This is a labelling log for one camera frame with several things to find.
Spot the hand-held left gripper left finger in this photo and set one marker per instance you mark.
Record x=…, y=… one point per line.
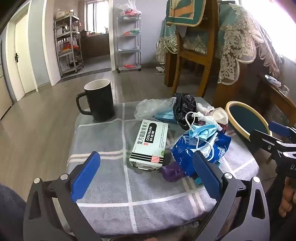
x=85, y=176

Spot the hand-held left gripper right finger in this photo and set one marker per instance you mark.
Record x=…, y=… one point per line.
x=205, y=176

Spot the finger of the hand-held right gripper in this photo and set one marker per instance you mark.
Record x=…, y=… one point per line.
x=266, y=140
x=278, y=128

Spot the round beige trash bin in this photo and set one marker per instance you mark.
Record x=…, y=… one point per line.
x=245, y=118

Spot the blue face mask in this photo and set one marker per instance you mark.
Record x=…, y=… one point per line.
x=164, y=115
x=203, y=131

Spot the white medicine box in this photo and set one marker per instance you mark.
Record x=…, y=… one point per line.
x=148, y=143

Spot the white tissue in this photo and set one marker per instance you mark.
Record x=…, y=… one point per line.
x=204, y=109

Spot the person's right hand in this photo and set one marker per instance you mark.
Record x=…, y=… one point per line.
x=288, y=199

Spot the grey plaid cloth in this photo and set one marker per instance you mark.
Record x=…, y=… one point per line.
x=108, y=190

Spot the wooden side table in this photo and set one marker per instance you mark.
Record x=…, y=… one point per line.
x=277, y=97

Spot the blue snack packet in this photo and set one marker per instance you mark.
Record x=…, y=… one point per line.
x=185, y=153

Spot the white packet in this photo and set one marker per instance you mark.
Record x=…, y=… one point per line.
x=272, y=80

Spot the white face mask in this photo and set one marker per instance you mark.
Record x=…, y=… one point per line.
x=219, y=115

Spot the wooden dining table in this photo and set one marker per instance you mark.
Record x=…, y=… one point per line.
x=231, y=95

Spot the black plastic bag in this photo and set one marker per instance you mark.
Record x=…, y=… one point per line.
x=182, y=106

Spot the black mug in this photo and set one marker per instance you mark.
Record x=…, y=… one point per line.
x=99, y=102

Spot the person's leg in jeans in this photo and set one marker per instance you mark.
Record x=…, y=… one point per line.
x=10, y=213

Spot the clear plastic bag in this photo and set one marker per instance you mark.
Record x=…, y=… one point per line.
x=150, y=106

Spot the table with lace cloth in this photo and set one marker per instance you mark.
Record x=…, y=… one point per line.
x=238, y=41

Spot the wooden chair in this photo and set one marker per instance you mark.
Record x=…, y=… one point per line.
x=208, y=58

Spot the dark kitchen cabinet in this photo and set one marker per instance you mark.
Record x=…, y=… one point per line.
x=94, y=46

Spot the metal shelf rack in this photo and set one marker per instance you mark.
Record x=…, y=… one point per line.
x=67, y=46

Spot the white door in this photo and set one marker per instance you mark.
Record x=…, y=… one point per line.
x=23, y=58

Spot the white shelf trolley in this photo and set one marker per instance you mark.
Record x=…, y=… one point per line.
x=128, y=44

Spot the patterned chair cushion cover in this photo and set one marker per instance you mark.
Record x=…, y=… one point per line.
x=185, y=11

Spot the plastic bag with goods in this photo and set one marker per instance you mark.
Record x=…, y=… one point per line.
x=129, y=9

